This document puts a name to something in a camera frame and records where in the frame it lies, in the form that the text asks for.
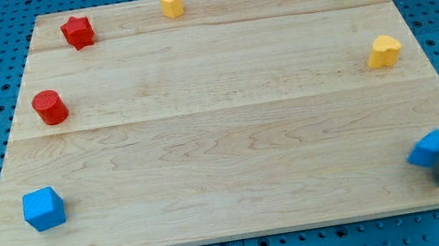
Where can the red cylinder block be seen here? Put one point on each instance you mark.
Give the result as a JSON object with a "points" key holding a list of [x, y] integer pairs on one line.
{"points": [[50, 107]]}

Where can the yellow hexagon block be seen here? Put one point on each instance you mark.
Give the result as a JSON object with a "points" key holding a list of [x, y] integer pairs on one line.
{"points": [[172, 8]]}

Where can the yellow heart block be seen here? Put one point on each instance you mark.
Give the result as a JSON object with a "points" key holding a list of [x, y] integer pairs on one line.
{"points": [[385, 52]]}

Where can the blue cube block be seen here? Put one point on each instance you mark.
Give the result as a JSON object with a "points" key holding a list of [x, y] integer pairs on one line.
{"points": [[43, 209]]}

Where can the blue triangle block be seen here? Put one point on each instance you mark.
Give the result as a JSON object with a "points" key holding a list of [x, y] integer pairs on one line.
{"points": [[425, 152]]}

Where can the red star block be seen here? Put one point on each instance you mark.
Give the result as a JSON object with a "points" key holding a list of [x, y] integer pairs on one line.
{"points": [[78, 32]]}

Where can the wooden board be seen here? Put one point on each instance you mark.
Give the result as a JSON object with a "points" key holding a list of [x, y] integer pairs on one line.
{"points": [[241, 118]]}

